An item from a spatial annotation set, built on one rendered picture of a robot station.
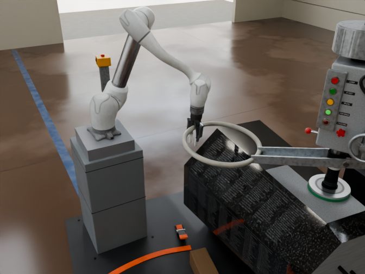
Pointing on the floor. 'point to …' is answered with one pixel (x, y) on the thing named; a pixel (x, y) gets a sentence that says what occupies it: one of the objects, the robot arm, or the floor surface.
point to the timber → (201, 262)
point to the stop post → (103, 62)
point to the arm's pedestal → (112, 197)
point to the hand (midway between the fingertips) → (193, 139)
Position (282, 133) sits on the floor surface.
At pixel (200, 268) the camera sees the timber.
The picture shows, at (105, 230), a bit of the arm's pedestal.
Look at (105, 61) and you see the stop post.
